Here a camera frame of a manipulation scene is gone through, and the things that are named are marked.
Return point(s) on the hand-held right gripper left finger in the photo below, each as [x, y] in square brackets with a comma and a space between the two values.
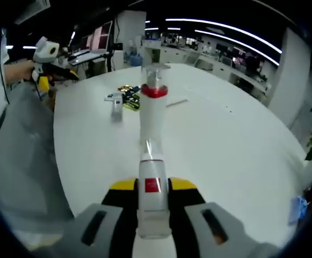
[102, 231]

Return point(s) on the blue crumpled cloth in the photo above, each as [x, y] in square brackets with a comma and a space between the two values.
[298, 211]

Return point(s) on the silver skincare bottle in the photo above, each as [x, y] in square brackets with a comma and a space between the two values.
[117, 110]

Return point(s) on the green black skincare packet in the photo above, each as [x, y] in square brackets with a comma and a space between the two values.
[133, 100]

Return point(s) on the blue water jug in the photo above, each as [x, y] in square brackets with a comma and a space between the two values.
[135, 60]

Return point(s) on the computer monitor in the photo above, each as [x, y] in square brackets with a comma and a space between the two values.
[102, 37]

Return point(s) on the person's left hand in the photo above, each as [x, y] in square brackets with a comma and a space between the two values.
[18, 72]

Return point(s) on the gold skincare sachet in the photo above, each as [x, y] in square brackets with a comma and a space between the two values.
[125, 88]

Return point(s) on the ceiling light strip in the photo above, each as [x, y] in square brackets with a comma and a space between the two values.
[198, 31]
[172, 19]

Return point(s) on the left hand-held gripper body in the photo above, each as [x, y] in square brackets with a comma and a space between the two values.
[47, 51]

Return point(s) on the tall red-collar skincare bottle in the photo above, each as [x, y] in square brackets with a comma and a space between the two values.
[153, 115]

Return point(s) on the small white skincare bottle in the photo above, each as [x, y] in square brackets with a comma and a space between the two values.
[153, 204]

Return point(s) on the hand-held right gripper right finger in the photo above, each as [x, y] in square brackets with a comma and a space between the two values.
[198, 231]

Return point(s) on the white office desk row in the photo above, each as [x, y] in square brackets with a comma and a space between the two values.
[172, 53]

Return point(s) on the clear skincare sachet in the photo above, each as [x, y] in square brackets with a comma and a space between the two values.
[112, 96]

